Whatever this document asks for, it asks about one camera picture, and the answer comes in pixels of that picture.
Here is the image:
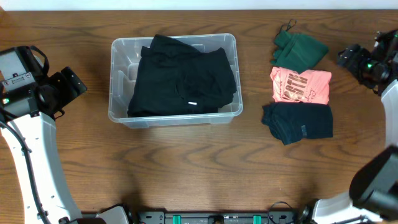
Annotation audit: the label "dark green folded garment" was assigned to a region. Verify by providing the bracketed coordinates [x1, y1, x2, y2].
[271, 19, 329, 73]

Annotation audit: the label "pink printed t-shirt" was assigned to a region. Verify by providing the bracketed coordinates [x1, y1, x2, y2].
[270, 67, 332, 105]

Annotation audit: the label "clear plastic storage container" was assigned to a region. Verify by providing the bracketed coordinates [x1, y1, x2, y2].
[108, 33, 243, 129]

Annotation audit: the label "black mounting rail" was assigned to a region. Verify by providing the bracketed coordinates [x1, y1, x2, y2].
[80, 210, 312, 224]

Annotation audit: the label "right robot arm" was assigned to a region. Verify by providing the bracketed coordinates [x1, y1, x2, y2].
[296, 30, 397, 224]

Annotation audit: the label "dark teal folded shirt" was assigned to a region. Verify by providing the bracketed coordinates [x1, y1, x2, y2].
[261, 102, 333, 145]

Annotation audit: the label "black pants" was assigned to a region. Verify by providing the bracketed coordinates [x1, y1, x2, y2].
[127, 34, 218, 118]

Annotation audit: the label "black ribbed garment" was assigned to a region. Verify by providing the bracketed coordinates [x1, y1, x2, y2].
[176, 48, 237, 113]

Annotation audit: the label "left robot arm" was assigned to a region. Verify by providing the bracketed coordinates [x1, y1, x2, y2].
[1, 67, 132, 223]

